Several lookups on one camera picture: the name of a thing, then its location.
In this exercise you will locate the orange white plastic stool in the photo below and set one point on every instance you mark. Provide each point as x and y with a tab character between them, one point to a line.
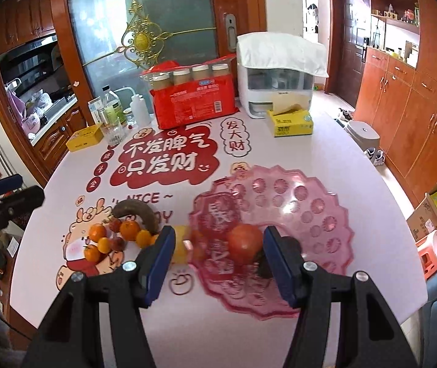
431	253

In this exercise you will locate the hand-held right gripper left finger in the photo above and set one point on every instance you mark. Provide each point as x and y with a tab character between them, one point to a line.
160	264

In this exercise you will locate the pink plastic bag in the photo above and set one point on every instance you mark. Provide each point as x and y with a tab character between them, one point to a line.
15	99

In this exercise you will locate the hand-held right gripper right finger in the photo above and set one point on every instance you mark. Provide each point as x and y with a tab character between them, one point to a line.
280	270

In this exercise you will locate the small white carton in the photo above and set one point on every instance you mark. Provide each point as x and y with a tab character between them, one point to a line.
95	111

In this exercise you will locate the white countertop appliance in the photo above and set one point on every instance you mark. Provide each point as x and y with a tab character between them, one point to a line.
280	88

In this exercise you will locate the wooden kitchen wall cabinet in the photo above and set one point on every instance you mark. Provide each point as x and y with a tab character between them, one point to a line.
23	19

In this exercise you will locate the small dark red apple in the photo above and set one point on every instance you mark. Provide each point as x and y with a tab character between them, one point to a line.
115	224
117	243

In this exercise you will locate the yellow apple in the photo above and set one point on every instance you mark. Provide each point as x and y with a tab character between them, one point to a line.
181	247

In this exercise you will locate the grey plastic stool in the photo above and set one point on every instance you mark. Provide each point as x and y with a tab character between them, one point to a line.
362	134

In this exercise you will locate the pair of shoes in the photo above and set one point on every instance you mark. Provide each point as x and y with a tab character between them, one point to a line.
344	114
375	156

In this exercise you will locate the yellow cardboard box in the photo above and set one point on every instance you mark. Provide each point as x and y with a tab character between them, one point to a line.
84	138

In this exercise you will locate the range hood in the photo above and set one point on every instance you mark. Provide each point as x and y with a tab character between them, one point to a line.
26	57

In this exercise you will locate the open cardboard box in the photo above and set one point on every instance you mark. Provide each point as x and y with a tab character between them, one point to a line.
425	222

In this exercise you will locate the wooden storage cabinet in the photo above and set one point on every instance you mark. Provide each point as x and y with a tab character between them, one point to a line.
410	103

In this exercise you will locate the frosted glass sliding door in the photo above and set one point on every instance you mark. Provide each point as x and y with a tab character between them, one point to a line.
187	15

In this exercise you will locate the small orange mandarin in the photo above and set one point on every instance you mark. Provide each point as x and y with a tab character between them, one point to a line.
154	239
143	238
103	245

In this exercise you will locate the green label plastic bottle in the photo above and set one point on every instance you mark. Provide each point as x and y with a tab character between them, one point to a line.
110	103

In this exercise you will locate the red bottle multipack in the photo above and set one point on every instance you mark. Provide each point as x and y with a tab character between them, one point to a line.
191	103

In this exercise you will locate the brown entrance door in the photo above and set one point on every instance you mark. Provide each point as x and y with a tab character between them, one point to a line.
351	46

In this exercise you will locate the pale yellow tissue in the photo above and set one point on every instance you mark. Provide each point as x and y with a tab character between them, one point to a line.
285	103

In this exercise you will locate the printed white table cover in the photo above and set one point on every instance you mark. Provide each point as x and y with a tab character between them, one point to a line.
211	149

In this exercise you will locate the gold door ornament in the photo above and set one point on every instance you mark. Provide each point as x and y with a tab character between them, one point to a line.
141	38

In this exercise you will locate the yellow tissue box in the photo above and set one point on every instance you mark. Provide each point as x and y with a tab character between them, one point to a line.
293	124

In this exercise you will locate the clear glass cup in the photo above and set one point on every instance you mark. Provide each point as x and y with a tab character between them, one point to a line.
113	132

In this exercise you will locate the small jar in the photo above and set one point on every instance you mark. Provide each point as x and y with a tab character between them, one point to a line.
128	118

